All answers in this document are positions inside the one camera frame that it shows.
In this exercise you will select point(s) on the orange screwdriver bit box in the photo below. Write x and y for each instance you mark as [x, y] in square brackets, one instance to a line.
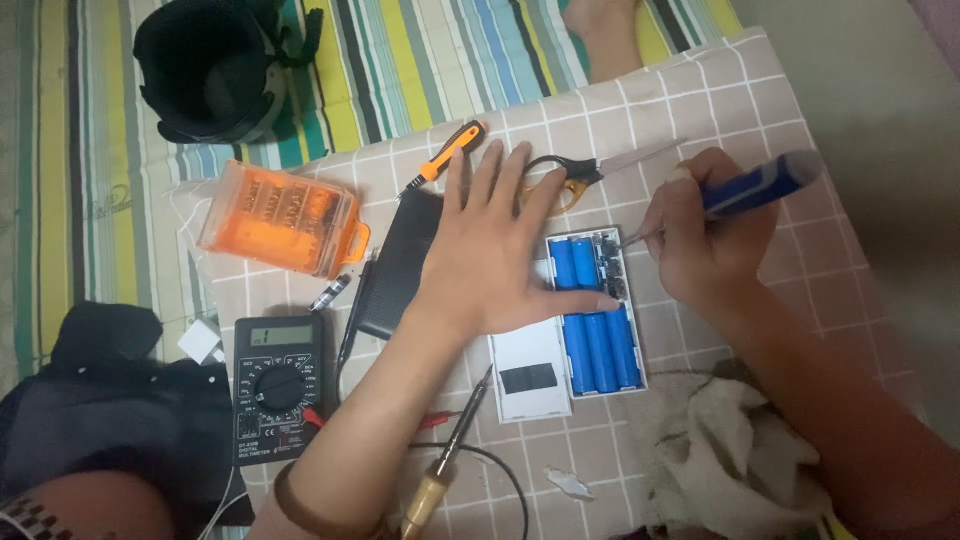
[277, 217]

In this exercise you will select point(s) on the orange black screwdriver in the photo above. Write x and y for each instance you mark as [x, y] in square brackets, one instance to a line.
[448, 156]

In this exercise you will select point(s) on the white paper scrap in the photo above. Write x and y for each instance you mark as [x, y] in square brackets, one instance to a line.
[568, 484]

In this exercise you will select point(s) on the black fabric bag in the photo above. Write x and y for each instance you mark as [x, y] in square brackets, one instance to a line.
[210, 67]

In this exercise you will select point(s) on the black multimeter probe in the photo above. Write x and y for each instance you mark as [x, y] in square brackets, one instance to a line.
[354, 322]

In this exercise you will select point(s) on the black digital multimeter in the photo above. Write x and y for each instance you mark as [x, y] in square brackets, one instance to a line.
[274, 390]

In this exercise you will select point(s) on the person's right fingers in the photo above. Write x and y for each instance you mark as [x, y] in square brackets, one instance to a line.
[671, 210]

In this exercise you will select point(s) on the black garment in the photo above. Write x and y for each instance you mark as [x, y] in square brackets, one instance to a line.
[112, 420]

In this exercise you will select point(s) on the striped bed sheet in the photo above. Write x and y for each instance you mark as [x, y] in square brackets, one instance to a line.
[90, 150]

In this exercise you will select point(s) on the blue battery cell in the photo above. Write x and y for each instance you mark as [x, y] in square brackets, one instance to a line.
[579, 356]
[586, 261]
[625, 349]
[563, 262]
[602, 352]

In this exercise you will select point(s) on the small silver metal cylinder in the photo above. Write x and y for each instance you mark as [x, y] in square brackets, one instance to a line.
[331, 293]

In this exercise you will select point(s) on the white power bank case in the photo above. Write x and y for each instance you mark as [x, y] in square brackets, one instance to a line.
[636, 330]

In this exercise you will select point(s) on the black power bank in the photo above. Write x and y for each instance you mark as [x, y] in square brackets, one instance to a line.
[397, 270]

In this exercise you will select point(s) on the white charger adapter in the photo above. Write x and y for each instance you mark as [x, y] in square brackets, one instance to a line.
[199, 342]

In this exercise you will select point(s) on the person's left hand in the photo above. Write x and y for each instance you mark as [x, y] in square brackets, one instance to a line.
[480, 262]

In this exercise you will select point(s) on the person's foot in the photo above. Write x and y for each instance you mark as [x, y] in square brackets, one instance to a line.
[607, 37]

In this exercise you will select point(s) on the white crumpled cloth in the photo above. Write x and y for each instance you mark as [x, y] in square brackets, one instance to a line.
[727, 457]

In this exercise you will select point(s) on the person's knee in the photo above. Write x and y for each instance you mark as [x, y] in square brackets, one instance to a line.
[82, 510]

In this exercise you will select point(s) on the white power bank cover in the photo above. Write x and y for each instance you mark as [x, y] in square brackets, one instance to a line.
[529, 345]

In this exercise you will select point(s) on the person's right hand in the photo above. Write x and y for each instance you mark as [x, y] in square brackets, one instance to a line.
[712, 255]

